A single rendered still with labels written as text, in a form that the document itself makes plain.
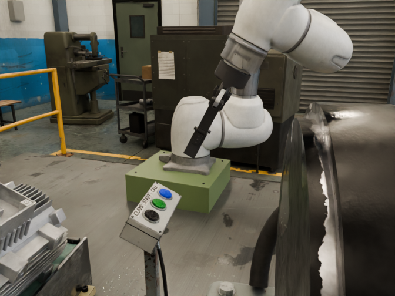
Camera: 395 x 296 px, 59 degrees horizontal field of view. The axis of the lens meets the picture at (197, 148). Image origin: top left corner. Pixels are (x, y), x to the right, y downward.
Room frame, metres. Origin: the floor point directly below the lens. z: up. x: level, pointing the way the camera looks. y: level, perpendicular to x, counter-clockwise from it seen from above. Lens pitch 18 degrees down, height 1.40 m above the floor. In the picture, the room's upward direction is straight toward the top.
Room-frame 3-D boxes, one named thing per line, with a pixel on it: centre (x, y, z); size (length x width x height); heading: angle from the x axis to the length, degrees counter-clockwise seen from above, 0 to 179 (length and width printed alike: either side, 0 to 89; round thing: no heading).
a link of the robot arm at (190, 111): (1.34, 0.01, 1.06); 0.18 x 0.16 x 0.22; 101
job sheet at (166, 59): (4.04, 0.35, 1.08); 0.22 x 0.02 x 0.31; 62
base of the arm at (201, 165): (1.34, 0.05, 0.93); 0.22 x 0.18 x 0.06; 78
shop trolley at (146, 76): (4.74, 0.66, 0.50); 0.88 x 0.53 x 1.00; 145
